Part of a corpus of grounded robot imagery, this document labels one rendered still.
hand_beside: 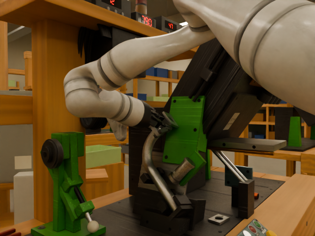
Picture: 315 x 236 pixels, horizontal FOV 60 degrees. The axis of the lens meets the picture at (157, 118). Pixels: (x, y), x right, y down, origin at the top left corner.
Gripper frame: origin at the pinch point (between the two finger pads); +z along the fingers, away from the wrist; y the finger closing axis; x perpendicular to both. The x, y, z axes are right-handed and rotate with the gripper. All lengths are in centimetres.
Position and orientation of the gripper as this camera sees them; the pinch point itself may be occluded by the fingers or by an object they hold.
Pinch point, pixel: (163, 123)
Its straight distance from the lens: 83.1
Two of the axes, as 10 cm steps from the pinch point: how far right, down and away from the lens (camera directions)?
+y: -4.4, -7.1, 5.5
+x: -6.8, 6.7, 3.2
